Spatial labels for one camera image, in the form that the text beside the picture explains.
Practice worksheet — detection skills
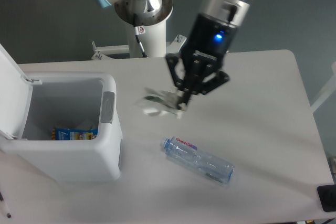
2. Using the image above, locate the white trash can lid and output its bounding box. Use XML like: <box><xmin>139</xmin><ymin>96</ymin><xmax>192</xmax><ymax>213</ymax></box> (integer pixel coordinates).
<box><xmin>1</xmin><ymin>46</ymin><xmax>43</xmax><ymax>140</ymax></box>

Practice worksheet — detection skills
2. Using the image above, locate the white metal base frame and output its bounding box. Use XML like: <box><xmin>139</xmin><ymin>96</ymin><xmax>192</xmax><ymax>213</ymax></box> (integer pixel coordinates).
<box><xmin>90</xmin><ymin>34</ymin><xmax>187</xmax><ymax>61</ymax></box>

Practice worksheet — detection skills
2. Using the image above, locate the white paper wrapper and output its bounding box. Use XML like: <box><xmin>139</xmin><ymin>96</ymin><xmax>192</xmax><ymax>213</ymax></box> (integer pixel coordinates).
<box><xmin>134</xmin><ymin>87</ymin><xmax>187</xmax><ymax>119</ymax></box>

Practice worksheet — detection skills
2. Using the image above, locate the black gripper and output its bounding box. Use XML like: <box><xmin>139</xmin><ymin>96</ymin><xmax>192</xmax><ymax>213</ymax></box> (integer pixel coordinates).
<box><xmin>165</xmin><ymin>14</ymin><xmax>237</xmax><ymax>110</ymax></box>

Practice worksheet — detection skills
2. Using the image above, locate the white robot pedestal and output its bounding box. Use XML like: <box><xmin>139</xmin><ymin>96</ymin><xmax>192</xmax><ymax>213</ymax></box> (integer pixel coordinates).
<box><xmin>114</xmin><ymin>0</ymin><xmax>173</xmax><ymax>58</ymax></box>

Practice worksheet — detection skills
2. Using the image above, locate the black device at table edge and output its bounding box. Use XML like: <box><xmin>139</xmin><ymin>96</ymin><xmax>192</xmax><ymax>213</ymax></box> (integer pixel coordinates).
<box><xmin>317</xmin><ymin>184</ymin><xmax>336</xmax><ymax>212</ymax></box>

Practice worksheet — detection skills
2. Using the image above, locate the white plastic trash can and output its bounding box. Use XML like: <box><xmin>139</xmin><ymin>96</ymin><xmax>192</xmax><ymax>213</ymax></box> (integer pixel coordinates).
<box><xmin>1</xmin><ymin>72</ymin><xmax>122</xmax><ymax>182</ymax></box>

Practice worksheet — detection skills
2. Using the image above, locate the black cable on pedestal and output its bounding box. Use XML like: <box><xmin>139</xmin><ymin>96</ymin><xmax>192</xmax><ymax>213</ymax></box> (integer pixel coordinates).
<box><xmin>132</xmin><ymin>14</ymin><xmax>148</xmax><ymax>58</ymax></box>

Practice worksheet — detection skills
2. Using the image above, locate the white furniture at right edge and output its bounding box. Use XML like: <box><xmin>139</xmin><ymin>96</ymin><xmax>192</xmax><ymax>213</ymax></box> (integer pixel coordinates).
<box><xmin>310</xmin><ymin>62</ymin><xmax>335</xmax><ymax>113</ymax></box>

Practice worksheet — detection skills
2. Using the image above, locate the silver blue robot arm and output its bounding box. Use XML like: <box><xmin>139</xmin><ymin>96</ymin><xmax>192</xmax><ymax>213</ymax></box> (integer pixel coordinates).
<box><xmin>95</xmin><ymin>0</ymin><xmax>252</xmax><ymax>111</ymax></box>

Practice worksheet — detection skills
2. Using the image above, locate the blue snack wrapper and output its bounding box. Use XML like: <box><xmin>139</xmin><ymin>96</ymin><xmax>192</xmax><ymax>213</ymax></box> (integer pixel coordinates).
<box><xmin>51</xmin><ymin>127</ymin><xmax>98</xmax><ymax>141</ymax></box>

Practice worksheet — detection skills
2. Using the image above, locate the black white pen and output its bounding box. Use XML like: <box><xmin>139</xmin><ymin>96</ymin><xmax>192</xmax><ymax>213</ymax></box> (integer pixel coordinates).
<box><xmin>0</xmin><ymin>193</ymin><xmax>12</xmax><ymax>219</ymax></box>

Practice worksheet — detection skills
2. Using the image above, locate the clear plastic water bottle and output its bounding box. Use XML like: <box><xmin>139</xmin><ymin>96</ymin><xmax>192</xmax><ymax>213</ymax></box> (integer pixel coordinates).
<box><xmin>160</xmin><ymin>136</ymin><xmax>234</xmax><ymax>184</ymax></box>

